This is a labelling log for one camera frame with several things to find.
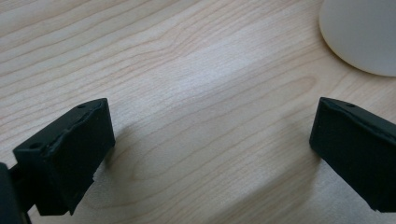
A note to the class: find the cream ribbed cup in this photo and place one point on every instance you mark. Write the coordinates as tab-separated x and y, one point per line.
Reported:
364	34

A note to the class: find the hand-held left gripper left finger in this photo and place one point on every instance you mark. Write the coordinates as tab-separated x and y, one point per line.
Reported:
71	155

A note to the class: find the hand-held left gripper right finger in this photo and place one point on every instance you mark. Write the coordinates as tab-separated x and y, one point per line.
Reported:
355	149

